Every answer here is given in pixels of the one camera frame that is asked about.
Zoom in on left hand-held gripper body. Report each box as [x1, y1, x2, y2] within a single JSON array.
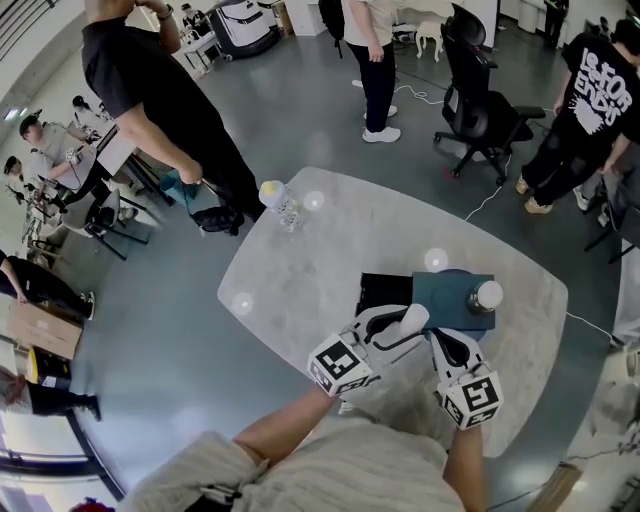
[[307, 319, 377, 399]]

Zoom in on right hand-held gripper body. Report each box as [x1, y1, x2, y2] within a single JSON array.
[[437, 362, 503, 431]]

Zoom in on black tray box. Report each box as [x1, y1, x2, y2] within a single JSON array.
[[353, 272, 416, 316]]

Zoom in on small white cylinder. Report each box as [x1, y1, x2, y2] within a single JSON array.
[[397, 303, 430, 336]]

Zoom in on person's left forearm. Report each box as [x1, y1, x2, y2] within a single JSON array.
[[232, 384, 341, 464]]

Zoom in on person's right forearm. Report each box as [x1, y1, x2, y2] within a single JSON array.
[[442, 424, 486, 512]]

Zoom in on round blue tray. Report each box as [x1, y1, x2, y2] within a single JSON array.
[[433, 267, 496, 342]]

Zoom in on glass jar white lid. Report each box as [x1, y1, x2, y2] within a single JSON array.
[[465, 280, 504, 315]]

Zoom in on dark teal storage box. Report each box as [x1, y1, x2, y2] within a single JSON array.
[[410, 271, 496, 332]]

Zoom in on person's grey knit shirt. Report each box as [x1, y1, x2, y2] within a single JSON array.
[[117, 417, 469, 512]]

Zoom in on wooden plank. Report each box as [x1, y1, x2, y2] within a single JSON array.
[[537, 462, 584, 512]]

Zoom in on clear patterned bottle yellow cap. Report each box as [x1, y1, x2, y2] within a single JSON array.
[[258, 179, 304, 231]]

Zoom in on black office chair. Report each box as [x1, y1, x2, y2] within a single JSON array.
[[433, 2, 547, 189]]

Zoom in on teal bin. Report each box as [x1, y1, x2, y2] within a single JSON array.
[[160, 169, 201, 206]]

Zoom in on white carved stool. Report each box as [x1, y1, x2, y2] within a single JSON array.
[[414, 20, 445, 62]]

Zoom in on red fabric item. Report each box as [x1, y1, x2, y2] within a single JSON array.
[[69, 496, 117, 512]]

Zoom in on yellow black case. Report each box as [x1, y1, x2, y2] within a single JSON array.
[[27, 347, 74, 389]]

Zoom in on grey chair black legs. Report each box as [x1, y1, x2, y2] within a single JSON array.
[[62, 189, 151, 261]]

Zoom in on cardboard box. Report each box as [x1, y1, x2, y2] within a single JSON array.
[[4, 299, 84, 360]]

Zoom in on white shelving cabinet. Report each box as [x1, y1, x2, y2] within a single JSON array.
[[284, 0, 331, 36]]

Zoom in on white table black legs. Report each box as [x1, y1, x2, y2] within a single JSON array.
[[94, 124, 171, 201]]

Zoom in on black white mobile robot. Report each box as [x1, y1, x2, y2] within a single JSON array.
[[208, 0, 282, 61]]

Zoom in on white floor cable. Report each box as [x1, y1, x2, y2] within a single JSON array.
[[463, 152, 512, 222], [565, 310, 615, 342], [392, 83, 449, 106]]

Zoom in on black strap buckle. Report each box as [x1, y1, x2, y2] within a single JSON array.
[[199, 482, 246, 506]]

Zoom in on black window frame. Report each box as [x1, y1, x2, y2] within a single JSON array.
[[0, 409, 126, 501]]

